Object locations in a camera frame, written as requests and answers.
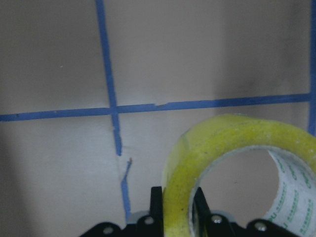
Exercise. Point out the yellow tape roll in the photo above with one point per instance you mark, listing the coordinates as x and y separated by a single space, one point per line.
248 168

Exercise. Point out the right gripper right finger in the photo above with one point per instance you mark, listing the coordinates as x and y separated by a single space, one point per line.
202 214

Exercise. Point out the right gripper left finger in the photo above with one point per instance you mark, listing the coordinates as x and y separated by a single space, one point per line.
156 211

